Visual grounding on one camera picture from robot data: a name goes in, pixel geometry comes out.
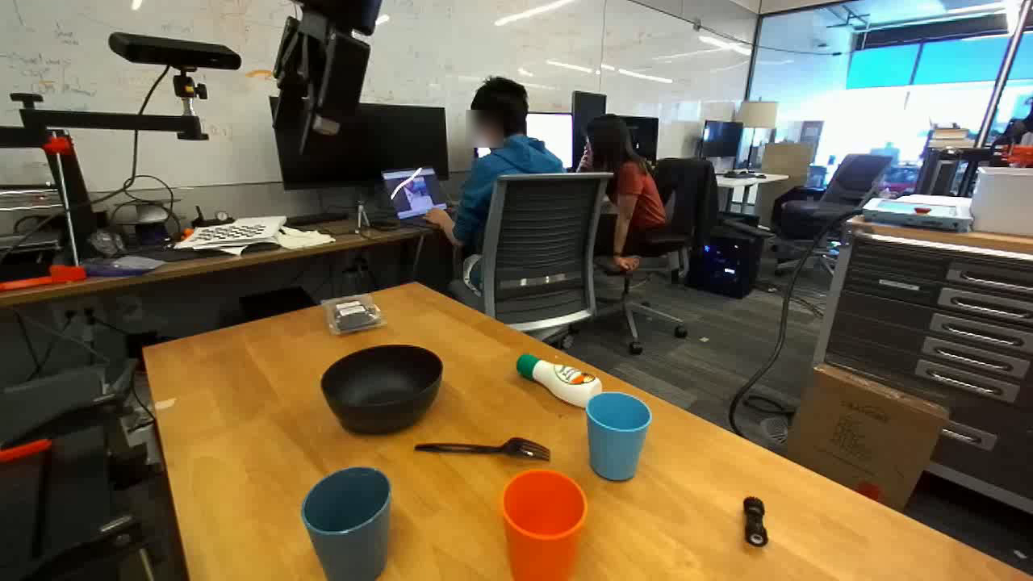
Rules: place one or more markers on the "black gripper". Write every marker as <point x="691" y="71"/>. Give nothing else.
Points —
<point x="324" y="66"/>

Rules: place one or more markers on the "dark blue plastic cup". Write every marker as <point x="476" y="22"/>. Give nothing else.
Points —
<point x="346" y="537"/>

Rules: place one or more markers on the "light blue plastic cup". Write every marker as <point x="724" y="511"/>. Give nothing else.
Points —
<point x="619" y="440"/>

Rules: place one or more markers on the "orange plastic cup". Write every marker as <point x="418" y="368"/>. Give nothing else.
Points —
<point x="542" y="537"/>

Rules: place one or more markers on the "black bowl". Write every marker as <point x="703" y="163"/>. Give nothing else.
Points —
<point x="382" y="392"/>

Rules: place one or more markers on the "large black monitor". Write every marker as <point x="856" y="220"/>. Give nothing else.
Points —
<point x="405" y="132"/>

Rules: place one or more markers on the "open laptop bright screen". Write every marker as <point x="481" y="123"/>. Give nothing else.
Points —
<point x="413" y="196"/>

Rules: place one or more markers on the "stack of papers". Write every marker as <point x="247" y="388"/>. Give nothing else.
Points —
<point x="244" y="235"/>

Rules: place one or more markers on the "person in blue jacket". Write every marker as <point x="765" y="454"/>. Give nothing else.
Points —
<point x="504" y="163"/>

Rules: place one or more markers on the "long wooden desk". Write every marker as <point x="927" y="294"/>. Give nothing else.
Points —
<point x="213" y="264"/>

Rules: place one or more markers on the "bright white monitor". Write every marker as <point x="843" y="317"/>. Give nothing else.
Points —
<point x="554" y="132"/>

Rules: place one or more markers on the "small box on table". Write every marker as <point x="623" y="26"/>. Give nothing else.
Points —
<point x="353" y="313"/>

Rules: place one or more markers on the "tall black monitor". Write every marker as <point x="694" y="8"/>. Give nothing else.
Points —
<point x="590" y="115"/>

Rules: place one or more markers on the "grey mesh office chair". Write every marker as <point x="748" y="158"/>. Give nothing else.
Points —
<point x="537" y="248"/>

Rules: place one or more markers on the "person in red shirt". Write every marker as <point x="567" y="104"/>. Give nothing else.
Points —
<point x="641" y="196"/>

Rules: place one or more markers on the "red clamp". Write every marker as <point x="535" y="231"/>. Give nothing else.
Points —
<point x="44" y="278"/>

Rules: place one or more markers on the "black office chair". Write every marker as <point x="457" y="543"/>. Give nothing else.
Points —
<point x="689" y="199"/>

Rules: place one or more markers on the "white bottle green cap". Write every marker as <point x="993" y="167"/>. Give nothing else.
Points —
<point x="567" y="379"/>

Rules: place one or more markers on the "small distant monitor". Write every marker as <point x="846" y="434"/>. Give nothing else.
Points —
<point x="720" y="137"/>

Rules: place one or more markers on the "table lamp beige shade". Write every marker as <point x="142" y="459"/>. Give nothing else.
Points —
<point x="760" y="115"/>

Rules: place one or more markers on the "computer tower with lights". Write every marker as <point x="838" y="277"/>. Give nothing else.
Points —
<point x="729" y="264"/>

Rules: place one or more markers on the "dark padded armchair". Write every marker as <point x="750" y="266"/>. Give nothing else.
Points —
<point x="817" y="210"/>

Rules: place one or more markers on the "small black clip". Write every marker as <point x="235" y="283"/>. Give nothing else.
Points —
<point x="755" y="521"/>

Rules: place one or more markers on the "brown cardboard box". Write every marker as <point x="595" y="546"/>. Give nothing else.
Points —
<point x="861" y="431"/>

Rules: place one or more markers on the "grey drawer cabinet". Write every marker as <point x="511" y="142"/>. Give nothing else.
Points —
<point x="946" y="324"/>

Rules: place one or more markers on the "white storage box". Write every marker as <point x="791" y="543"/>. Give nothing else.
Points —
<point x="1004" y="202"/>

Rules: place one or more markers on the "black camera bar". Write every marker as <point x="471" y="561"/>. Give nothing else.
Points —
<point x="171" y="48"/>

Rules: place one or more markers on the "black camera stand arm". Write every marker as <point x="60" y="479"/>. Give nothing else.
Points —
<point x="107" y="122"/>

